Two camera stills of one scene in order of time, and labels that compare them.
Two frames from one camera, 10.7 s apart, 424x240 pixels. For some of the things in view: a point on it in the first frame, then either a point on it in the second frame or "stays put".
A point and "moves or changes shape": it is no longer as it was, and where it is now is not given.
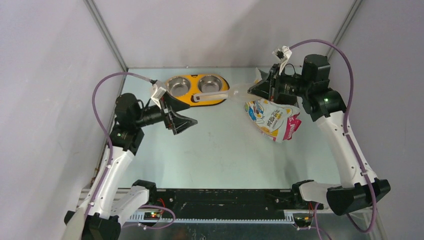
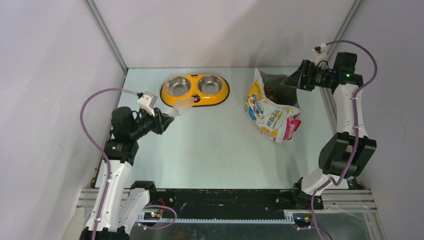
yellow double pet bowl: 184,87 stays put
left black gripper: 177,122 → 160,124
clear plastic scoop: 244,93 moves or changes shape
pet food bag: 276,122 stays put
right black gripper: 269,86 → 298,80
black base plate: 227,203 stays put
